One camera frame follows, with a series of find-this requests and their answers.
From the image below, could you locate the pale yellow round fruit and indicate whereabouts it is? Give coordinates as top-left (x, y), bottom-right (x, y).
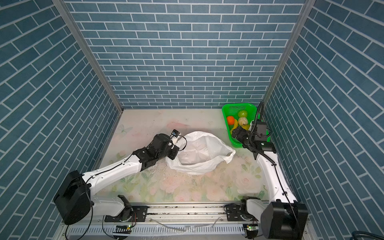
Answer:
top-left (238, 118), bottom-right (249, 126)

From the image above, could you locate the yellow banana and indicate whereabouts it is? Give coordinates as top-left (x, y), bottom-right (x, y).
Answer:
top-left (231, 119), bottom-right (239, 133)

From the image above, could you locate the green fruit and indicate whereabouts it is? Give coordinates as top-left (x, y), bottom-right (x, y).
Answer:
top-left (238, 110), bottom-right (248, 118)

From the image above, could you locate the green plastic basket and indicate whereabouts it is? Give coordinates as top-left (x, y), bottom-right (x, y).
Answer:
top-left (222, 102), bottom-right (275, 152)

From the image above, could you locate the white plastic bag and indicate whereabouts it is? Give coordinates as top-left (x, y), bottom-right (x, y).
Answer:
top-left (165, 131), bottom-right (236, 175)

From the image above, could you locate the yellow lemon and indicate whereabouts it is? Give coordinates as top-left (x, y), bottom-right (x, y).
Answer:
top-left (242, 124), bottom-right (251, 131)

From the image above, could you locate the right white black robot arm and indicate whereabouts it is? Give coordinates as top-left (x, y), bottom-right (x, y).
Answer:
top-left (231, 121), bottom-right (309, 240)

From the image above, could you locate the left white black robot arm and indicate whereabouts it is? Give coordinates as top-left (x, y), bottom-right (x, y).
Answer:
top-left (54, 130), bottom-right (180, 225)

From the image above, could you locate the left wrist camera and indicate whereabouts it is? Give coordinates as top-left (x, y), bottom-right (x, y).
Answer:
top-left (170, 130), bottom-right (180, 139)

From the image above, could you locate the aluminium front rail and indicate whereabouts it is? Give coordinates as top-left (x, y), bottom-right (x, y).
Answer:
top-left (53, 202), bottom-right (316, 240)

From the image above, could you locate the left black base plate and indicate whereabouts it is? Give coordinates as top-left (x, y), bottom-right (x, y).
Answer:
top-left (104, 206), bottom-right (149, 223)

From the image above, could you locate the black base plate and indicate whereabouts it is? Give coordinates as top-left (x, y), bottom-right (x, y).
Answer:
top-left (104, 206), bottom-right (149, 223)
top-left (224, 204), bottom-right (259, 222)

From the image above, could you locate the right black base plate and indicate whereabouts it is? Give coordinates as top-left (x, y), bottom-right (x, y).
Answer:
top-left (224, 204), bottom-right (259, 222)

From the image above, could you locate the white slotted cable duct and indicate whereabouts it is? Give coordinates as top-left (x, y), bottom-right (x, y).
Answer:
top-left (67, 224), bottom-right (245, 237)

